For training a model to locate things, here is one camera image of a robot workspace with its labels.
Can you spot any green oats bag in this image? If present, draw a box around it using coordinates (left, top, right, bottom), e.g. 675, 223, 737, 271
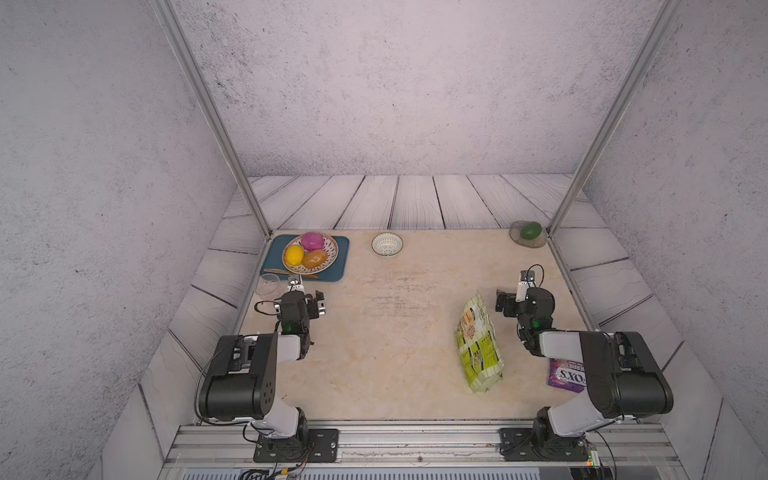
455, 292, 504, 393

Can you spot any white patterned breakfast bowl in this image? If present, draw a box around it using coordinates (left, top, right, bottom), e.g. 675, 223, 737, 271
371, 232, 404, 257

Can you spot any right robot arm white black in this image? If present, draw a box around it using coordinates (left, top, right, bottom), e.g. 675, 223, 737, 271
495, 287, 674, 462

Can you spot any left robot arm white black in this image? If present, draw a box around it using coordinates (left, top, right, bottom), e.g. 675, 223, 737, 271
195, 290, 325, 463

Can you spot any clear drinking glass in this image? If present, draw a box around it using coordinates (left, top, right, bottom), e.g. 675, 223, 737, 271
255, 273, 281, 300

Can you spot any teal placemat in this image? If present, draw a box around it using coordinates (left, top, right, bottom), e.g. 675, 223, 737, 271
260, 234, 350, 282

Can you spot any orange brown toy fruit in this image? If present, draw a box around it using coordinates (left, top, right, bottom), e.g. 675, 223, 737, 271
302, 249, 328, 269

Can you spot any yellow toy lemon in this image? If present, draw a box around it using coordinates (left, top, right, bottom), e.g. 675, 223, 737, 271
283, 244, 305, 267

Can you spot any purple Fox's candy bag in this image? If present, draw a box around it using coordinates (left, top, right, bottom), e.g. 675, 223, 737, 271
547, 359, 587, 393

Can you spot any magenta toy fruit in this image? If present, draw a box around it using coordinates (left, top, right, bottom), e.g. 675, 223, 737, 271
300, 232, 325, 252

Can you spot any patterned fruit plate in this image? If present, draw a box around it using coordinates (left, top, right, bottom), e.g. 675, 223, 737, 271
281, 232, 340, 275

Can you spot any grey stone dish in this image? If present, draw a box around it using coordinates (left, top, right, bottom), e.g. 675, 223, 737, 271
509, 221, 547, 249

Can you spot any green toy avocado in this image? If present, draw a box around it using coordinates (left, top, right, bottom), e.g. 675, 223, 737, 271
519, 222, 543, 241

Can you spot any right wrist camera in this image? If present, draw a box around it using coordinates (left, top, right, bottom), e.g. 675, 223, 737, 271
516, 269, 536, 302

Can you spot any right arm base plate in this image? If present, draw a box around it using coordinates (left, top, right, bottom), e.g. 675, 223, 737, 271
499, 428, 590, 462

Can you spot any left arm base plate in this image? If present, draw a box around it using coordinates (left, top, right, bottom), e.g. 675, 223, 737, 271
253, 429, 339, 464

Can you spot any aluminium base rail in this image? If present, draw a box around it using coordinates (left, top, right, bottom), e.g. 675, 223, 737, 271
164, 420, 687, 479

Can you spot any right aluminium frame post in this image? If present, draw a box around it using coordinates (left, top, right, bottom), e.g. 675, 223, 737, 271
547, 0, 682, 237

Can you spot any aluminium frame post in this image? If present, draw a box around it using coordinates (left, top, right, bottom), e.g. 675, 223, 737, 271
547, 0, 682, 237
151, 0, 273, 239

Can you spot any left aluminium frame post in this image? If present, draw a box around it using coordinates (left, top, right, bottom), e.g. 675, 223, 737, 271
151, 0, 273, 239

